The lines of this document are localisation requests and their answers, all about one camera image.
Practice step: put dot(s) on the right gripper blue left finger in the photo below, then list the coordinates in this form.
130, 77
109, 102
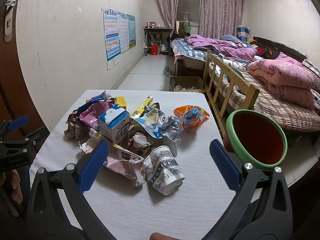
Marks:
90, 165

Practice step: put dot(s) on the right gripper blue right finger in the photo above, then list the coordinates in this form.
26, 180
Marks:
225, 165

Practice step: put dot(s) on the pocky strawberry box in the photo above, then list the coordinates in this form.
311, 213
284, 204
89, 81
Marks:
119, 160

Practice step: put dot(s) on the white blue milk carton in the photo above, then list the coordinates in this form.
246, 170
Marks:
114, 124

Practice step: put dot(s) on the purple foil bag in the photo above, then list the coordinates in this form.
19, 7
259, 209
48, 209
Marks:
91, 115

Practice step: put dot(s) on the orange snack wrapper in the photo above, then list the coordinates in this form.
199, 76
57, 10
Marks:
192, 116

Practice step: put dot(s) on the white printed paper cup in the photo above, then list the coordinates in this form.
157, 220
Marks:
162, 171

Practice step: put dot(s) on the yellow bear box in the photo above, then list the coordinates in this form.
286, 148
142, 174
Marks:
140, 110

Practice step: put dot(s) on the grey paper ball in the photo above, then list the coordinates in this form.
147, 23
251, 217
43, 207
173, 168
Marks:
170, 132

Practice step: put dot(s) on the blue white snack bag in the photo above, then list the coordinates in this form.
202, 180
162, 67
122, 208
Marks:
152, 122

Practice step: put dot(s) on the yellow small carton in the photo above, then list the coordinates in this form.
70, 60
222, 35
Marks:
120, 101

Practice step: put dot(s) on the person left hand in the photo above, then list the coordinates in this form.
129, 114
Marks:
14, 181

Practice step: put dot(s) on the person right hand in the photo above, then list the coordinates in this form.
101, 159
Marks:
159, 236

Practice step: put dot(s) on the red bin with green rim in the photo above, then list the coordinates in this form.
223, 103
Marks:
255, 138

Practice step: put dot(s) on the plaid mattress cover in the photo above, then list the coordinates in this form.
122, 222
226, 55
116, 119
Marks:
287, 115

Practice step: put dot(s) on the cardboard box on floor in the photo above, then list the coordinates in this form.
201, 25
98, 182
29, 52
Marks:
186, 84

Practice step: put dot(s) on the folded pink quilt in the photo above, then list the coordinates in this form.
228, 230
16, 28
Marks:
286, 81

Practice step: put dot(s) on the purple duvet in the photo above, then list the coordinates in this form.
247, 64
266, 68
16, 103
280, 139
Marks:
227, 48

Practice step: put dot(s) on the dark wooden headboard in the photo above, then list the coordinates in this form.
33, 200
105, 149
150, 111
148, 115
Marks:
273, 49

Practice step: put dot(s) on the blue checked bedsheet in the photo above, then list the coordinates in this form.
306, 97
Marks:
187, 50

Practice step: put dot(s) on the red bucket under desk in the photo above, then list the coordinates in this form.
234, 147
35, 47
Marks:
154, 49

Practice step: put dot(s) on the striped pillow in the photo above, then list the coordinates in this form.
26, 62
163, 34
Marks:
315, 72

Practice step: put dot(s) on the blue striped bag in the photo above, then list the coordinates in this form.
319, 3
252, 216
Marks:
243, 33

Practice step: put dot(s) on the dark side desk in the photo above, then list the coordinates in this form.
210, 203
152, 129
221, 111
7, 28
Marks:
161, 37

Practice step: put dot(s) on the pink patterned curtains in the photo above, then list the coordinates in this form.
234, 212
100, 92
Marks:
217, 17

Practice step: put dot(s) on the wooden bed rail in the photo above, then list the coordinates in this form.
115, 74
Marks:
220, 81

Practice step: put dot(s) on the wall poster charts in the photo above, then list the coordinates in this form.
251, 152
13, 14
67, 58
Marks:
119, 32

